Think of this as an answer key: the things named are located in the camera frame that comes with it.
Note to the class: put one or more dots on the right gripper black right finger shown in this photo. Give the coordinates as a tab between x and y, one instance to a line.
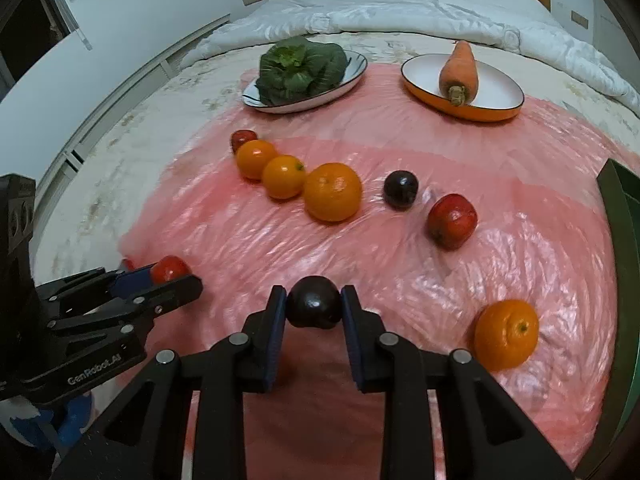
485	434

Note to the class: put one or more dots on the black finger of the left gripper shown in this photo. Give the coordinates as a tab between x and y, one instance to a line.
144	307
95	286

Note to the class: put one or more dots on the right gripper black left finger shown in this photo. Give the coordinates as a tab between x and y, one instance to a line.
142	433

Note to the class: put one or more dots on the small red apple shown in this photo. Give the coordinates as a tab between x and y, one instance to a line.
168	269

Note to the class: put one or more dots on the dark purple plum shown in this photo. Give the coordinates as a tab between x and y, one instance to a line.
314	302

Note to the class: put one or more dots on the small orange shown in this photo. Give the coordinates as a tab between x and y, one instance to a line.
252	157
284	177

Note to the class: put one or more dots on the blue gloved left hand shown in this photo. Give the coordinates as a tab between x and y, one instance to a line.
59	428

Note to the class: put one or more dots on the floral bed sheet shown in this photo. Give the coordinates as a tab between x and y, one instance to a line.
565	131

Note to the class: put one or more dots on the green metal tray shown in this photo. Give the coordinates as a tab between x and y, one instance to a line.
618	428

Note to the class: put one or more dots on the small red fruit far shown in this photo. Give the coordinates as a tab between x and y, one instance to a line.
240	137

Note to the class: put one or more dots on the pink plastic sheet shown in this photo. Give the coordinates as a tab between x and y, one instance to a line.
531	243

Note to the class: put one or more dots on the white black-rimmed plate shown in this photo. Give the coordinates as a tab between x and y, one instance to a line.
357	65

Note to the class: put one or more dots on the green leafy vegetable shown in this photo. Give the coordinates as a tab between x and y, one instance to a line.
296	69

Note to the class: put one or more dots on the orange rimmed white plate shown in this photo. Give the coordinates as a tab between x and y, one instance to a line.
498	98

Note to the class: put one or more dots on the carrot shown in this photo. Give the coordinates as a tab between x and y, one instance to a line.
458	80

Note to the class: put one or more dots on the white duvet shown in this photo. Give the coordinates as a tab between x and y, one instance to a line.
523	27

